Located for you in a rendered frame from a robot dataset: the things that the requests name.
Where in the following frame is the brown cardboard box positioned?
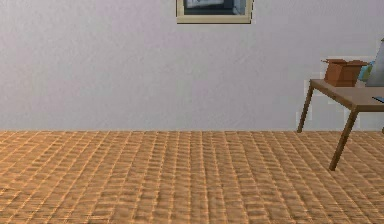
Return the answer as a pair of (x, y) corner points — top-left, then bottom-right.
(321, 58), (370, 88)

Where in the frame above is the teal green round object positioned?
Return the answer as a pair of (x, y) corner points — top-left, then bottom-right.
(357, 60), (376, 83)

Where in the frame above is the grey cone-shaped object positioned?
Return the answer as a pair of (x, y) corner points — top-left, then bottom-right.
(365, 37), (384, 88)

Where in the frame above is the brown wooden table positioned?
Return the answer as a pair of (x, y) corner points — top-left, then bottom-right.
(296, 78), (384, 172)

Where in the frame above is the cream framed wall picture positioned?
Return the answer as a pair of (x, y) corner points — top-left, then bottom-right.
(175, 0), (254, 25)

